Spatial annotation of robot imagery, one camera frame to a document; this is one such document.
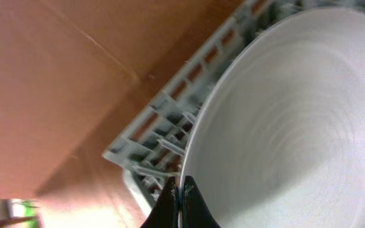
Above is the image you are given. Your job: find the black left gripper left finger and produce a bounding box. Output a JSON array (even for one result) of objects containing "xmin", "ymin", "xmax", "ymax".
[{"xmin": 141, "ymin": 177, "xmax": 179, "ymax": 228}]

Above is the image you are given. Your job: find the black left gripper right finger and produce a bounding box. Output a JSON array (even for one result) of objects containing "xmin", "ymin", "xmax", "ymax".
[{"xmin": 181, "ymin": 175, "xmax": 221, "ymax": 228}]

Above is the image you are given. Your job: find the white plate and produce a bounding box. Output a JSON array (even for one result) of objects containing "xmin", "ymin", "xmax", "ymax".
[{"xmin": 182, "ymin": 8, "xmax": 365, "ymax": 227}]

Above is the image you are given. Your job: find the grey dishwasher rack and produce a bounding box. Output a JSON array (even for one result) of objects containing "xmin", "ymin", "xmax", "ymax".
[{"xmin": 103, "ymin": 0, "xmax": 365, "ymax": 216}]

